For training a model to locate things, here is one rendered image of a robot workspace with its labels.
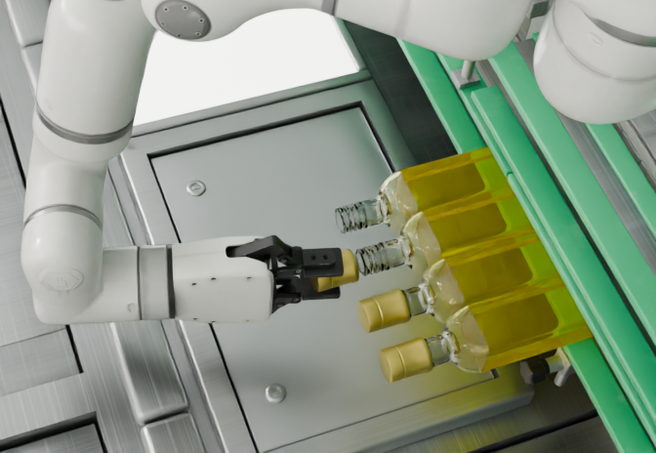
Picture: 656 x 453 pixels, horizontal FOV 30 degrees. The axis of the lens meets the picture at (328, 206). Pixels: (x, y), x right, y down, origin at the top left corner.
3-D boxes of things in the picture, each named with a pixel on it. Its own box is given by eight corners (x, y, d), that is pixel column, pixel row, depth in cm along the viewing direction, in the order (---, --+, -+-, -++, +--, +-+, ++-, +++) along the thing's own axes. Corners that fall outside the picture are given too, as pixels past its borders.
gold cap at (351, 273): (345, 260, 128) (306, 271, 127) (348, 241, 125) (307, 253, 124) (357, 288, 126) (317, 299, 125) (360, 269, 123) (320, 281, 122)
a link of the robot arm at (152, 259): (143, 341, 125) (171, 339, 125) (139, 296, 117) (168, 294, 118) (142, 278, 129) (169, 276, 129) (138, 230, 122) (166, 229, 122)
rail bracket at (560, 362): (613, 346, 136) (506, 381, 132) (631, 314, 130) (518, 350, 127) (631, 376, 134) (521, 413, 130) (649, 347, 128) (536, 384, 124)
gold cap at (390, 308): (393, 299, 126) (354, 310, 125) (398, 281, 123) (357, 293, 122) (407, 328, 124) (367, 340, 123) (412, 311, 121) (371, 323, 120)
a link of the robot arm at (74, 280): (20, 181, 116) (13, 258, 109) (133, 177, 117) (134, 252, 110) (37, 283, 127) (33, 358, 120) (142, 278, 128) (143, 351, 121)
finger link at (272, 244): (207, 275, 122) (254, 288, 125) (250, 236, 117) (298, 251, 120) (207, 266, 122) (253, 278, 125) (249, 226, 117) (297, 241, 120)
